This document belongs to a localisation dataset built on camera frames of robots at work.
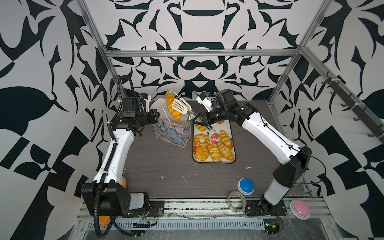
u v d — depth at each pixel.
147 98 0.70
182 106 0.73
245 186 0.81
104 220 0.70
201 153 0.89
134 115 0.58
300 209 0.73
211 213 0.74
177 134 0.83
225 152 0.89
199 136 0.98
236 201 0.78
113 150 0.45
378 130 0.50
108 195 0.39
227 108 0.57
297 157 0.45
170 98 0.76
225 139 0.96
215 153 0.89
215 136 1.01
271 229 0.71
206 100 0.66
